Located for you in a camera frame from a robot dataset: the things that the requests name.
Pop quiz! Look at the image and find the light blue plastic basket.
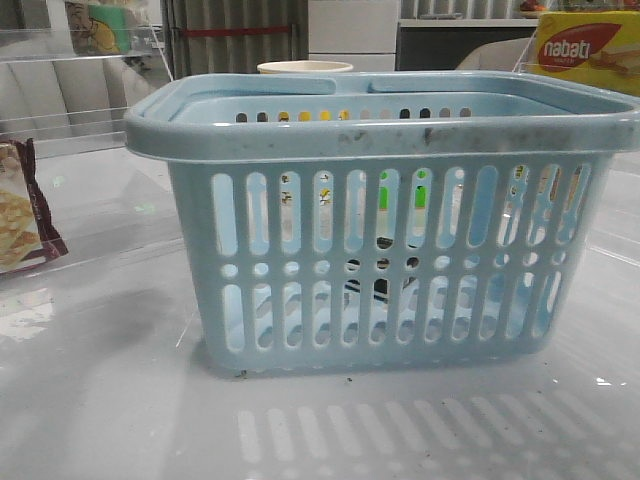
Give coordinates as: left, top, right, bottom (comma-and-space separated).
124, 71, 639, 373

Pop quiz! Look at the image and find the cream paper cup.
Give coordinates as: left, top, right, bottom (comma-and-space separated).
257, 60, 353, 75

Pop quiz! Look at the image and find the white cabinet background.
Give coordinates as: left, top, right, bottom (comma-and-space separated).
308, 1, 401, 72

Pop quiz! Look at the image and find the clear acrylic stand right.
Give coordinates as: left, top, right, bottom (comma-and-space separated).
516, 33, 639, 95

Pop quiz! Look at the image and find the brown wafer snack packet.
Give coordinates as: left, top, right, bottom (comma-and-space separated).
1, 139, 68, 276

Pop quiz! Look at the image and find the clear acrylic shelf left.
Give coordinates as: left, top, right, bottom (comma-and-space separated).
1, 27, 172, 157

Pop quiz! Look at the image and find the green yellow cartoon package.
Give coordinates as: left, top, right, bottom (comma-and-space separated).
64, 1, 131, 55

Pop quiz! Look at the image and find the yellow nabati wafer box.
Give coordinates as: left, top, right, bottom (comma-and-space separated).
525, 11, 639, 96

